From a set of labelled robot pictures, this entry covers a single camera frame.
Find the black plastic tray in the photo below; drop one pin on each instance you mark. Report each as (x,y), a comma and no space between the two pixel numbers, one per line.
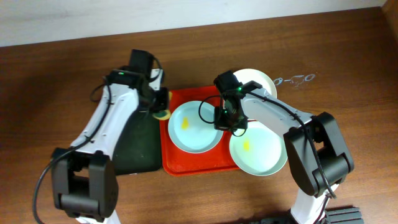
(139,147)

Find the light blue plate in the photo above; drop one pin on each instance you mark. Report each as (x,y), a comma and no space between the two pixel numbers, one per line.
(200,137)

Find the green and yellow sponge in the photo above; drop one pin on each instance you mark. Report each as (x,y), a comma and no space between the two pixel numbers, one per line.
(164,114)

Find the yellow stain on blue plate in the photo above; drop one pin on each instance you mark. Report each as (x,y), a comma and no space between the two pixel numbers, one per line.
(185,123)

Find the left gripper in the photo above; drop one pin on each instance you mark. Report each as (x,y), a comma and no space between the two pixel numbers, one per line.
(160,101)

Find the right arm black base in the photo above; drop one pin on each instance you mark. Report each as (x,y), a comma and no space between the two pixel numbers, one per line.
(338,216)

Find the white plate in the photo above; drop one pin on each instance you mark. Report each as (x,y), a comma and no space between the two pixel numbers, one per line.
(249,74)

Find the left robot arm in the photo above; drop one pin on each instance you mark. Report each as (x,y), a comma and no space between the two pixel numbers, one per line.
(83,177)

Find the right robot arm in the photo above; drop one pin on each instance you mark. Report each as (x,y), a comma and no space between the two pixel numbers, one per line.
(318,156)

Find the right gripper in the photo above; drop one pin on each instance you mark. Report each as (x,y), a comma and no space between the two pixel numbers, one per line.
(230,123)

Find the yellow stain on green plate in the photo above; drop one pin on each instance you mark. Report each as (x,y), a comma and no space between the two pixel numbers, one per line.
(246,145)

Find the light green plate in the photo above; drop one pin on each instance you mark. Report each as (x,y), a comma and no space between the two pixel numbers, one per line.
(267,154)

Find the red plastic tray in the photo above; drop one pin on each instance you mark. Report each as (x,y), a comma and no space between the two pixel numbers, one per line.
(177,162)

